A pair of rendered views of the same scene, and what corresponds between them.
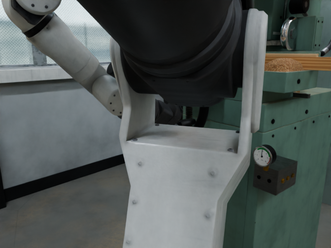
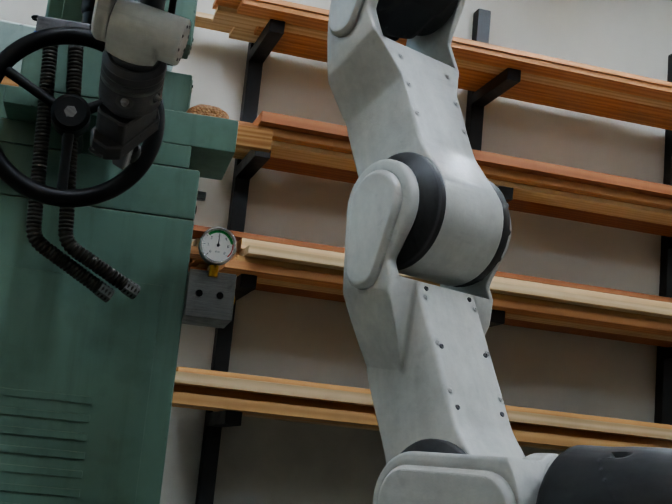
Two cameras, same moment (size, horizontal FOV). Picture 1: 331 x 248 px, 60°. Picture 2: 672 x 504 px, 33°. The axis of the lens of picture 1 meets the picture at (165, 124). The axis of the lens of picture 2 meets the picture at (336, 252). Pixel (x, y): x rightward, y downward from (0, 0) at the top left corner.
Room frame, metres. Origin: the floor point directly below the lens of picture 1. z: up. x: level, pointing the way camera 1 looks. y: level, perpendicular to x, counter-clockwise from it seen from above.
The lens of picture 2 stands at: (-0.28, 1.23, 0.30)
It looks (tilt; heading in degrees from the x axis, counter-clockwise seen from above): 11 degrees up; 299
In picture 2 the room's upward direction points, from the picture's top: 5 degrees clockwise
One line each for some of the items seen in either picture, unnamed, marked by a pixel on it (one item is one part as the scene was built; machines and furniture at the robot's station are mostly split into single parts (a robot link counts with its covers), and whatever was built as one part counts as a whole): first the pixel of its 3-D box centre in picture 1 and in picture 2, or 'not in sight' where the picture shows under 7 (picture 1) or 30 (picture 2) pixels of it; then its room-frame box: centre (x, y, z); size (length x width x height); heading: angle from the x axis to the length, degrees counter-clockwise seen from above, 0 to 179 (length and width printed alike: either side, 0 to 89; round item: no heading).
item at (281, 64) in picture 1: (283, 64); (206, 118); (0.90, -0.37, 0.92); 0.14 x 0.09 x 0.04; 130
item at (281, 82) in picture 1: (216, 75); (64, 119); (1.08, -0.19, 0.87); 0.61 x 0.30 x 0.06; 40
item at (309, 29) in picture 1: (306, 34); (167, 104); (1.13, -0.53, 1.02); 0.09 x 0.07 x 0.12; 40
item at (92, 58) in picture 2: not in sight; (66, 79); (1.03, -0.13, 0.91); 0.15 x 0.14 x 0.09; 40
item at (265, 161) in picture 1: (264, 158); (216, 252); (0.80, -0.29, 0.65); 0.06 x 0.04 x 0.08; 40
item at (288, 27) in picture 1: (290, 34); not in sight; (1.12, -0.47, 1.02); 0.12 x 0.03 x 0.12; 130
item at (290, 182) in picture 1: (275, 174); (208, 299); (0.84, -0.35, 0.58); 0.12 x 0.08 x 0.08; 130
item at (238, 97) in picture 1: (228, 88); (74, 155); (1.09, -0.24, 0.82); 0.40 x 0.21 x 0.04; 40
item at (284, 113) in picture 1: (254, 100); (71, 211); (1.21, -0.38, 0.76); 0.57 x 0.45 x 0.09; 130
